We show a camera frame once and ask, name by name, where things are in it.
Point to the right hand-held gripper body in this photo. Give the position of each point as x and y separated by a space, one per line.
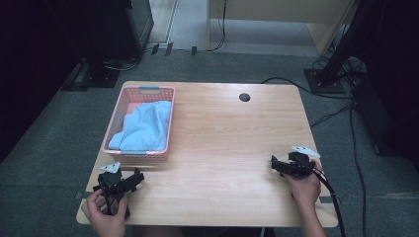
301 166

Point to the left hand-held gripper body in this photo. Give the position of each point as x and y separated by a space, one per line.
110 180

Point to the pink plastic basket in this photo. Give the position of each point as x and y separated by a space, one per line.
138 157

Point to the light blue shirt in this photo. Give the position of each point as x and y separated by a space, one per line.
145 128

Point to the person's right hand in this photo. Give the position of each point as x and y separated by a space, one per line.
306 191

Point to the person's left hand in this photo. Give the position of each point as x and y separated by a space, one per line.
108 223

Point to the black round table grommet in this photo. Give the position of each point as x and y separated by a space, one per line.
244 97

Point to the black stand with square base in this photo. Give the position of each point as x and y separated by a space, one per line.
324 84

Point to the dark box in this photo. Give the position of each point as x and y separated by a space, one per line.
388 121

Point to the black stand with flat base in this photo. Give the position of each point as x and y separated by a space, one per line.
100 77

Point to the dark cabinet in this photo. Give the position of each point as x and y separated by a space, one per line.
108 26

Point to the beige wooden furniture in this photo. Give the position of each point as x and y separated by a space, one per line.
280 10

